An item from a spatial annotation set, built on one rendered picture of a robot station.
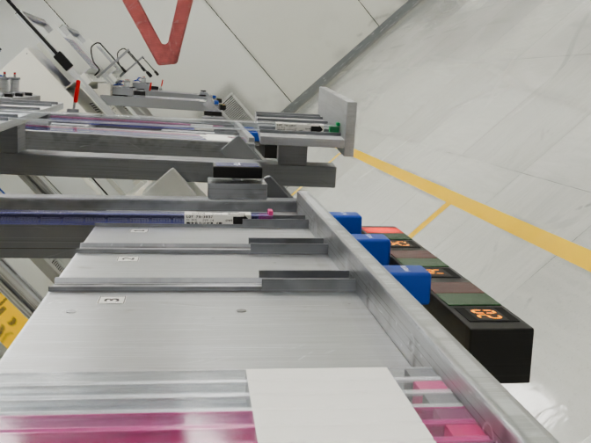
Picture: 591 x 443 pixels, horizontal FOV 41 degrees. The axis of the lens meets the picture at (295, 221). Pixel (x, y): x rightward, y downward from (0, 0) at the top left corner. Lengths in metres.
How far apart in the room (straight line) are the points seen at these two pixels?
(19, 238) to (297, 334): 0.46
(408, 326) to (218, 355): 0.09
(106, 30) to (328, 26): 2.23
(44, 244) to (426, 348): 0.53
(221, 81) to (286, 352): 7.84
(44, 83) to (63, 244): 4.40
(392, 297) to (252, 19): 7.86
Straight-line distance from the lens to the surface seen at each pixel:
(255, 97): 8.22
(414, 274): 0.51
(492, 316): 0.51
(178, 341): 0.40
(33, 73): 5.21
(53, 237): 0.82
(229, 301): 0.47
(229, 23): 8.23
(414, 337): 0.37
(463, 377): 0.31
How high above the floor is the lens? 0.88
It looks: 12 degrees down
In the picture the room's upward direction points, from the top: 41 degrees counter-clockwise
